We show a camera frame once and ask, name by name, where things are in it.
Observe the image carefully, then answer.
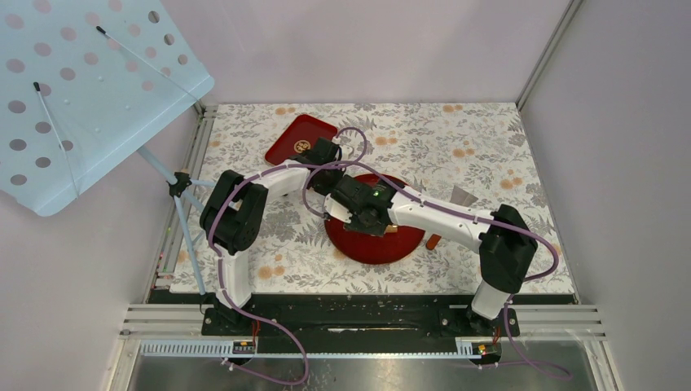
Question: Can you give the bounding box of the round red tray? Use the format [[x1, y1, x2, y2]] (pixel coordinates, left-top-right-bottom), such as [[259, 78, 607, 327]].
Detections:
[[323, 174, 426, 266]]

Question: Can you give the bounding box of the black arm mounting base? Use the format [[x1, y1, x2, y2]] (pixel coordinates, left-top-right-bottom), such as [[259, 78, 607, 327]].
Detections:
[[200, 288, 522, 340]]

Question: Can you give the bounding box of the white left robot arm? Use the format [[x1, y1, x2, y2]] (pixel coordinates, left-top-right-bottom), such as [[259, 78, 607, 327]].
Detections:
[[200, 138, 352, 335]]

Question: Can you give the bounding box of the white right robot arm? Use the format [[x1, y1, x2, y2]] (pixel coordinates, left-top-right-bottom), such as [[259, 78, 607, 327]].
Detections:
[[323, 175, 538, 336]]

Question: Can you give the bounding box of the rectangular red tray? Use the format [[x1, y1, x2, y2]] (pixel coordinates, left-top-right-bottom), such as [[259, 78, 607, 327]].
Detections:
[[264, 114, 337, 165]]

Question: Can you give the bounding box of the floral table mat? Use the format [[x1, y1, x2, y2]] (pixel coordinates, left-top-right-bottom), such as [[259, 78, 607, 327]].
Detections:
[[199, 103, 574, 294]]

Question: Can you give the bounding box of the light blue music stand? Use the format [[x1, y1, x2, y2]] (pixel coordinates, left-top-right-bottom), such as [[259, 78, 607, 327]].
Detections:
[[0, 0, 216, 297]]

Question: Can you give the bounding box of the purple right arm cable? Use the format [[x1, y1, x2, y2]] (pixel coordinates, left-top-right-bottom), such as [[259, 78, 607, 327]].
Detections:
[[301, 161, 574, 383]]

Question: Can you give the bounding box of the metal scraper wooden handle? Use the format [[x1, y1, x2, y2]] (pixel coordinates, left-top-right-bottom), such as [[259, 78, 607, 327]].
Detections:
[[425, 185, 479, 252]]

